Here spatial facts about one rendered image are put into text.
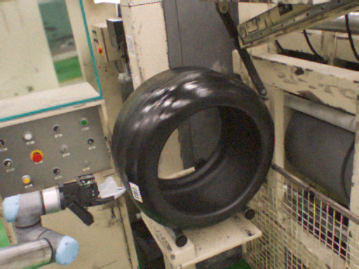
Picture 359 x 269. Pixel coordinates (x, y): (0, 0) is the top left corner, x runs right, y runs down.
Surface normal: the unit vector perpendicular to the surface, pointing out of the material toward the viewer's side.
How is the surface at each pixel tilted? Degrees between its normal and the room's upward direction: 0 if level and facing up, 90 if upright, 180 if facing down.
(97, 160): 90
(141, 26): 90
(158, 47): 90
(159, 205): 94
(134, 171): 82
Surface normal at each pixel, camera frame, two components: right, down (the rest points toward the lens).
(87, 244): 0.40, 0.33
